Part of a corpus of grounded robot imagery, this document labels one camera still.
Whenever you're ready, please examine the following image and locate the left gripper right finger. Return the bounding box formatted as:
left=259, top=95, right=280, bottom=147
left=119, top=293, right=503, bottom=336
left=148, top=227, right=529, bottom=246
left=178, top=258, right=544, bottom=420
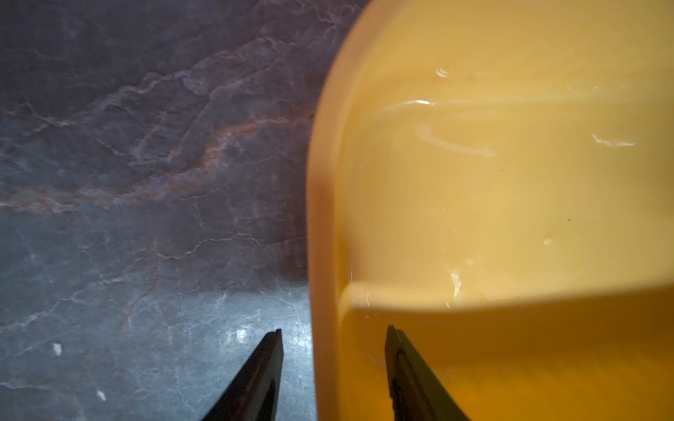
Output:
left=384, top=326, right=469, bottom=421

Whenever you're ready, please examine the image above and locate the yellow storage tray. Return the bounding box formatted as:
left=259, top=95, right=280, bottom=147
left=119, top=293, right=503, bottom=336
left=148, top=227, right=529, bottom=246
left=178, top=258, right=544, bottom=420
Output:
left=306, top=1, right=673, bottom=420

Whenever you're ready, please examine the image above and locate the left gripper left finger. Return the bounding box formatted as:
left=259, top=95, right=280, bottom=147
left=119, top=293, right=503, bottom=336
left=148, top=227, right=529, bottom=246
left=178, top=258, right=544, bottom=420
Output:
left=203, top=329, right=284, bottom=421

